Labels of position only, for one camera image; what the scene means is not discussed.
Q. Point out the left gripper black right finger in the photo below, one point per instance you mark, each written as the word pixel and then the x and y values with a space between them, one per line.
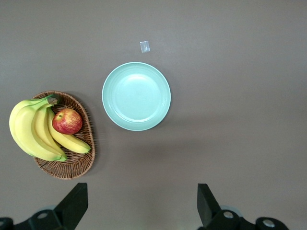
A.
pixel 211 213

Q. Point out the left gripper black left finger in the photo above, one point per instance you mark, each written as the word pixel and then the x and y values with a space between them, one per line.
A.
pixel 72 210

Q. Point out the pale green round plate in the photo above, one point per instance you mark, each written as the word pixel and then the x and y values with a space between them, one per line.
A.
pixel 136 95

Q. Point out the brown wicker basket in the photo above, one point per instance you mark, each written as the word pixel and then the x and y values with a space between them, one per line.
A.
pixel 76 165

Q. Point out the brown table cover sheet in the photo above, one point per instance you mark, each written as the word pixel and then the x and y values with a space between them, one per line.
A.
pixel 216 143

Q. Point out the red apple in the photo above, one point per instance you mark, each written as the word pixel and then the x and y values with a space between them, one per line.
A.
pixel 67 121

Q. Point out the yellow banana bunch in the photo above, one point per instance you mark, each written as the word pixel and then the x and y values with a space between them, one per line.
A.
pixel 26 129

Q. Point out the small clear tape piece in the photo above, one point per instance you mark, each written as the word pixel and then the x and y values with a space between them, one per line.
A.
pixel 145 46

